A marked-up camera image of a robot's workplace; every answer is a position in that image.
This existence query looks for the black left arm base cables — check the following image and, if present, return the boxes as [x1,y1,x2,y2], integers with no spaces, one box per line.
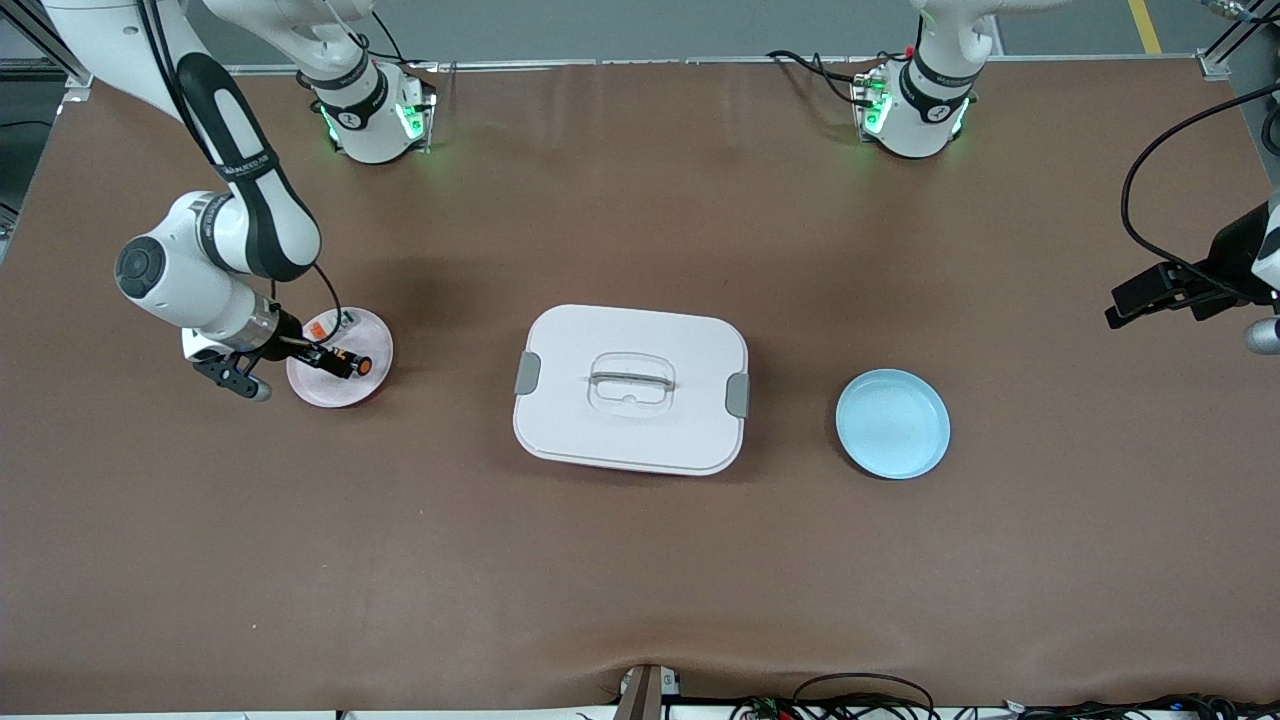
[768,48,886,111]

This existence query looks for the black right arm base cable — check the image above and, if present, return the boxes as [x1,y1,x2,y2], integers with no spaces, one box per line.
[345,10,411,71]

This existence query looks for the brown table cover mat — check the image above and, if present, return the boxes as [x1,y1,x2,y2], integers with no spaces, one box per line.
[0,58,1280,716]

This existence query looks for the pink round plate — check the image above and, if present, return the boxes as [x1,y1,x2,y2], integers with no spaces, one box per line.
[286,306,395,409]

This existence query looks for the white orange circuit breaker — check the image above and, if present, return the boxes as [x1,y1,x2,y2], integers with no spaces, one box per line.
[306,310,359,349]

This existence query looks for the black tangled cable bundle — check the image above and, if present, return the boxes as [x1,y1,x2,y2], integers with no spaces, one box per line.
[1005,693,1280,720]

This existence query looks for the white lidded storage box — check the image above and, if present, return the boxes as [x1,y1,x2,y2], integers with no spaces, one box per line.
[512,304,751,477]

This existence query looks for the aluminium frame profile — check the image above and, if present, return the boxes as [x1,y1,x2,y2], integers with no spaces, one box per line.
[1195,0,1280,81]
[0,0,96,101]

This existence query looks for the light blue round plate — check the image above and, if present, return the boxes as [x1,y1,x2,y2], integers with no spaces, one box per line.
[835,368,952,481]

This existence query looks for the long aluminium table rail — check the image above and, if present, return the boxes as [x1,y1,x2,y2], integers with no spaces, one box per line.
[230,55,1206,76]

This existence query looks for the black cable bundle with loop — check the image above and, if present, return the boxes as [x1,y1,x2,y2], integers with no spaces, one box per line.
[730,672,941,720]

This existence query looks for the grey metal table bracket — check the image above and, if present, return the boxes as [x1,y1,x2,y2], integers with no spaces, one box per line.
[615,663,683,720]

